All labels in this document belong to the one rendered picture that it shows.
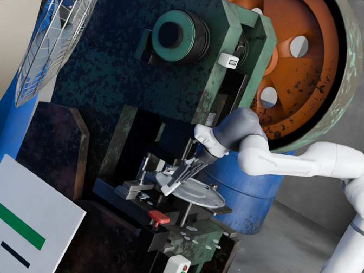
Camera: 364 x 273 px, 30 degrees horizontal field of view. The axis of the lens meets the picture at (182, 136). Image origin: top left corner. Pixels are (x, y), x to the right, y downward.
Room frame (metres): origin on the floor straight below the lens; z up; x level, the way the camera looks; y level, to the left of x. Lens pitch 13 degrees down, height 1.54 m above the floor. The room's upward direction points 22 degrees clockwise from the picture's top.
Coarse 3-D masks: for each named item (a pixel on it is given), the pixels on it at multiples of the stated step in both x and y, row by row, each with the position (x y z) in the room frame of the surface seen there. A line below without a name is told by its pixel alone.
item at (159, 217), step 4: (148, 212) 2.19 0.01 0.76; (152, 212) 2.19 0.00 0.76; (156, 212) 2.21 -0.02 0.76; (160, 212) 2.22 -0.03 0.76; (152, 216) 2.18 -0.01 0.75; (156, 216) 2.18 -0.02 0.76; (160, 216) 2.19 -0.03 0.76; (164, 216) 2.20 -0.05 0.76; (156, 220) 2.17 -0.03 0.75; (160, 220) 2.16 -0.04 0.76; (164, 220) 2.17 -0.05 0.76; (168, 220) 2.19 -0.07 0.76; (156, 224) 2.19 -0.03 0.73
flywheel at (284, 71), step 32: (256, 0) 2.98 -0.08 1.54; (288, 0) 2.91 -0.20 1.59; (320, 0) 2.80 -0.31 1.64; (288, 32) 2.88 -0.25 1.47; (320, 32) 2.81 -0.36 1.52; (288, 64) 2.85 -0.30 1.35; (320, 64) 2.78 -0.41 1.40; (256, 96) 2.89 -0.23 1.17; (288, 96) 2.82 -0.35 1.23; (320, 96) 2.72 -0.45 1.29; (288, 128) 2.75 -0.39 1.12
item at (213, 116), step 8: (216, 96) 2.55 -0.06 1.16; (224, 96) 2.60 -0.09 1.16; (216, 104) 2.57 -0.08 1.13; (216, 112) 2.59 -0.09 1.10; (208, 120) 2.56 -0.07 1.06; (216, 120) 2.61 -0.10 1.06; (168, 128) 2.55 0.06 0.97; (168, 136) 2.54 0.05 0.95; (176, 136) 2.53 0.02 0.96; (184, 136) 2.51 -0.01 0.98; (160, 144) 2.55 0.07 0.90; (168, 144) 2.54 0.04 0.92; (176, 144) 2.52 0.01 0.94; (184, 144) 2.50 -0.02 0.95; (192, 144) 2.51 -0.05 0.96; (168, 152) 2.53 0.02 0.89; (176, 152) 2.51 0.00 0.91; (184, 152) 2.50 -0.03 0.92; (192, 152) 2.51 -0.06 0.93
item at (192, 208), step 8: (176, 200) 2.50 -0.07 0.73; (184, 200) 2.48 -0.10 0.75; (176, 208) 2.49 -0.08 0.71; (184, 208) 2.48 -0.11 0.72; (192, 208) 2.49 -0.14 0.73; (200, 208) 2.55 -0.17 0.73; (208, 208) 2.41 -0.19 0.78; (216, 208) 2.45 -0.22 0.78; (224, 208) 2.49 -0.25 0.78; (184, 216) 2.47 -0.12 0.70; (192, 216) 2.51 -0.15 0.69; (184, 224) 2.48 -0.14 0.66; (192, 224) 2.54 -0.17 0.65
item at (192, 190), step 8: (160, 176) 2.56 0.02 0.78; (168, 176) 2.60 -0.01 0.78; (160, 184) 2.45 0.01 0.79; (184, 184) 2.56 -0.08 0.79; (192, 184) 2.62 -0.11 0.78; (200, 184) 2.67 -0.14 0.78; (176, 192) 2.44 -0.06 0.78; (184, 192) 2.47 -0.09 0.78; (192, 192) 2.50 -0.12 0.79; (200, 192) 2.54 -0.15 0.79; (208, 192) 2.60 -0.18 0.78; (216, 192) 2.63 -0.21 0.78; (192, 200) 2.42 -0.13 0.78; (200, 200) 2.46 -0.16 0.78; (208, 200) 2.50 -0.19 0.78; (216, 200) 2.54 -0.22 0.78; (224, 200) 2.56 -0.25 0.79
